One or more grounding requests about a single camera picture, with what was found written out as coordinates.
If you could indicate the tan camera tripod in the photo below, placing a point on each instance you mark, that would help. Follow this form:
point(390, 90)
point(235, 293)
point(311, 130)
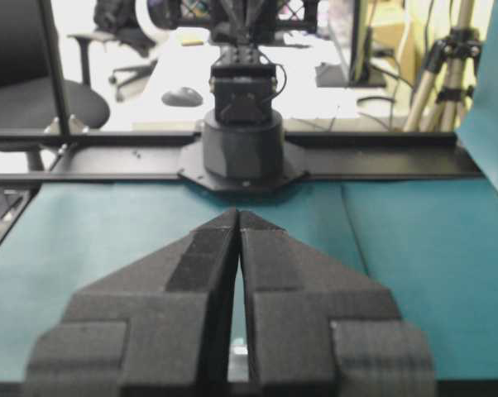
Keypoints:
point(440, 99)

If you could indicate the white office chair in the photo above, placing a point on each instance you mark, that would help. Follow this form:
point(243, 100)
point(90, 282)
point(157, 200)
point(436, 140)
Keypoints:
point(116, 21)

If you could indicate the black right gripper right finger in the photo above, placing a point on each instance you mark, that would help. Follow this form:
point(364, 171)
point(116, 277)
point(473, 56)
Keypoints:
point(316, 327)

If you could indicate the grey computer mouse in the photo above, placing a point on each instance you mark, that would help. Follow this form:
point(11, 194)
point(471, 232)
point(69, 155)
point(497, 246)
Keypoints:
point(185, 97)

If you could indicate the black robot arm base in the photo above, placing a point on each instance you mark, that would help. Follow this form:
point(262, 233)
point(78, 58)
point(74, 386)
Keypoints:
point(242, 111)

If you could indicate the black mounting rail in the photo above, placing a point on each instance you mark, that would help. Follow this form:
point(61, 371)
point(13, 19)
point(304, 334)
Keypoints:
point(106, 157)

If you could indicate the teal backdrop sheet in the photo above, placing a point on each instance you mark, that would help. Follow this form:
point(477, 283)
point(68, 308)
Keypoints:
point(479, 130)

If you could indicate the black office chair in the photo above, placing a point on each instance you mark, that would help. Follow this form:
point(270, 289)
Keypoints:
point(26, 94)

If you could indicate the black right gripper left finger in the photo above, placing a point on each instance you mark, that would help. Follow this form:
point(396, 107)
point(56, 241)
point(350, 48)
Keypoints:
point(157, 327)

